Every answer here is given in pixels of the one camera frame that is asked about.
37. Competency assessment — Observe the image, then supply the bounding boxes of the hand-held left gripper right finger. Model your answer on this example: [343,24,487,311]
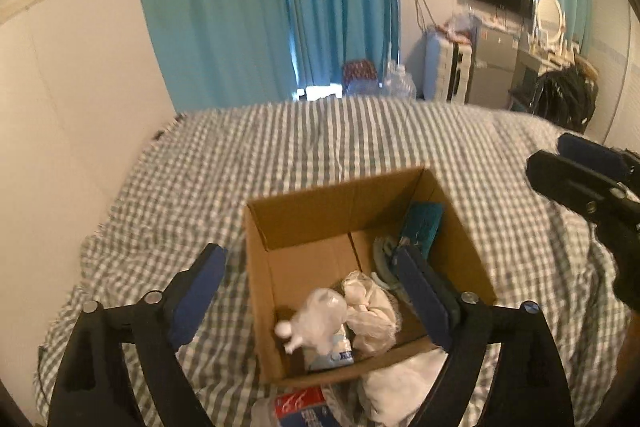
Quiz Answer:
[393,246,576,427]

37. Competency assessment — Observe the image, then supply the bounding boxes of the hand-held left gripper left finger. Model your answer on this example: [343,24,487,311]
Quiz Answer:
[47,243,229,427]

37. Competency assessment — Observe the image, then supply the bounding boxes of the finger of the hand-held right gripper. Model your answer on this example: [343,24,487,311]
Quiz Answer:
[557,133,633,180]
[526,150,640,230]

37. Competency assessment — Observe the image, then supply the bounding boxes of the brown cardboard box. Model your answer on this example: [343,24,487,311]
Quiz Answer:
[243,167,498,385]

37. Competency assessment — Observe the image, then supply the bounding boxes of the person's right forearm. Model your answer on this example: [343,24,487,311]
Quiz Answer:
[615,311,640,408]

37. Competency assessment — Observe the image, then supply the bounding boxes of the white crumpled plastic bag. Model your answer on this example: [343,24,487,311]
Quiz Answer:
[341,271,403,353]

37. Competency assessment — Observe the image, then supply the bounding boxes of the teal cloth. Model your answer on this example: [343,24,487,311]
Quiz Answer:
[372,236,416,292]

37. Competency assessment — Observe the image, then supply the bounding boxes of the chair with dark clothes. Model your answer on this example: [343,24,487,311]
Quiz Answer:
[531,66,599,134]

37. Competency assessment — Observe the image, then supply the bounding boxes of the teal packet in box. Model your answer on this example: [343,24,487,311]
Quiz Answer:
[399,202,445,260]

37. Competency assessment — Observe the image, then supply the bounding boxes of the white cloth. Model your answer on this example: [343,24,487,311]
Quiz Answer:
[357,349,451,427]

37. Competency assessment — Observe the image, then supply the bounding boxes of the blue label white packet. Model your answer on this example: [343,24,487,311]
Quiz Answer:
[305,327,356,373]

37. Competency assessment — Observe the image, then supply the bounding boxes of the clear plastic bottle in box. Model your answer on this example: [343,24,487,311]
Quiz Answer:
[275,288,348,355]

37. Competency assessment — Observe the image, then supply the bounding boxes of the white dressing table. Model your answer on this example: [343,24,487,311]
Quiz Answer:
[509,44,581,110]

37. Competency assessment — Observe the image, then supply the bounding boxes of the grey cabinet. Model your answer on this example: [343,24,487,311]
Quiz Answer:
[467,27,522,108]

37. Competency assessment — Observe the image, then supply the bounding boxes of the white oval mirror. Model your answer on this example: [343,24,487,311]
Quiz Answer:
[535,0,565,48]

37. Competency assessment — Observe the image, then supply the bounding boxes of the red label plastic bottle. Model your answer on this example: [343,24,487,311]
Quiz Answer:
[250,386,346,427]

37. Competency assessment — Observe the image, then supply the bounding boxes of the grey checked bed sheet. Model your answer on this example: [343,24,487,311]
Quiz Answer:
[35,99,633,427]

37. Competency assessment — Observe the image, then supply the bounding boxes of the clear bag on suitcase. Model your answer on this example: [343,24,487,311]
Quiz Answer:
[444,6,482,44]

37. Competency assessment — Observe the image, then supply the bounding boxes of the clear water bottles pack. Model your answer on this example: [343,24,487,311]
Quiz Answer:
[381,62,417,100]

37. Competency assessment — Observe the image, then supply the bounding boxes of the red patterned bag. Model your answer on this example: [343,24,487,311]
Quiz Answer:
[341,59,379,96]

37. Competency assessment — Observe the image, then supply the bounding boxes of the wide blue curtain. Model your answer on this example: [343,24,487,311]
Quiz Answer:
[125,0,296,115]

